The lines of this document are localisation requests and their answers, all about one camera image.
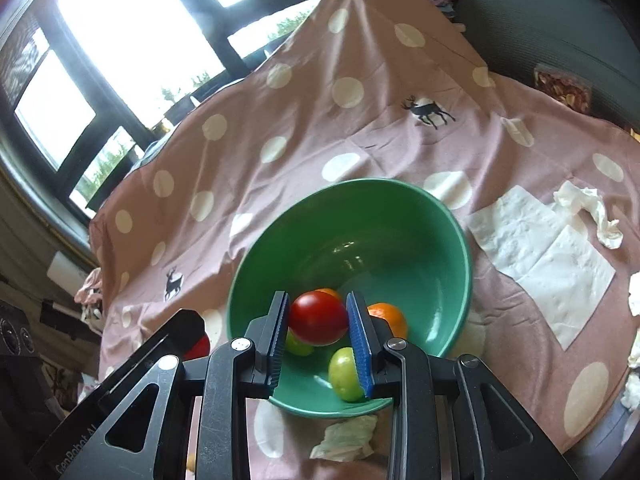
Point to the yellow cloth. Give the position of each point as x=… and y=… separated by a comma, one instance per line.
x=634, y=135

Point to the long crumpled white tissue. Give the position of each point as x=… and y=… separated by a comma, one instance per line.
x=575, y=197

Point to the green bowl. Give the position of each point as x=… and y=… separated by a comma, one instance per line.
x=360, y=220

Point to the pink dotted deer blanket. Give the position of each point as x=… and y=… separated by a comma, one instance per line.
x=350, y=125

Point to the red cherry tomato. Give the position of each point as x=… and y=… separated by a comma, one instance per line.
x=317, y=317
x=201, y=347

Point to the floral cloth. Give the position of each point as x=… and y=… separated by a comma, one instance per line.
x=90, y=290

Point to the crumpled white tissue ball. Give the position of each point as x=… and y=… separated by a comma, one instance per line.
x=635, y=295

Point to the flat white tissue sheet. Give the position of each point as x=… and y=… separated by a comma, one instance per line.
x=550, y=270

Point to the grey-green sofa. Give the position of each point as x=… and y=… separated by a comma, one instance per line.
x=525, y=20

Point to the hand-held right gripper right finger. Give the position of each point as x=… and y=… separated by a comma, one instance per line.
x=361, y=345

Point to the small green cherry tomato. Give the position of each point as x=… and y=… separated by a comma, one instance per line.
x=300, y=347

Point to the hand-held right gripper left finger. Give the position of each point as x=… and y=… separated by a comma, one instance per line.
x=280, y=340

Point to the clear box of dried petals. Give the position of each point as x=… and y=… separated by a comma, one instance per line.
x=565, y=87

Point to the black-framed window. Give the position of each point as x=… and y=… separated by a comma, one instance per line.
x=125, y=20

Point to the large orange cherry tomato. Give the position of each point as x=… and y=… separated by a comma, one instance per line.
x=392, y=320

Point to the black wall-mounted device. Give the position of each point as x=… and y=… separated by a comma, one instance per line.
x=57, y=312

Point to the crumpled white tissue heap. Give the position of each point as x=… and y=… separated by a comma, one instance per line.
x=632, y=375

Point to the small crumpled tissue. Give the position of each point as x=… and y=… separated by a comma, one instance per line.
x=345, y=437

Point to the black device with knobs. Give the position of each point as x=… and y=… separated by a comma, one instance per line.
x=15, y=330

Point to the small orange cherry tomato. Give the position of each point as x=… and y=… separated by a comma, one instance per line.
x=330, y=293

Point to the large green cherry tomato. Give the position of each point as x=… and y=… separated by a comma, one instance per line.
x=342, y=375

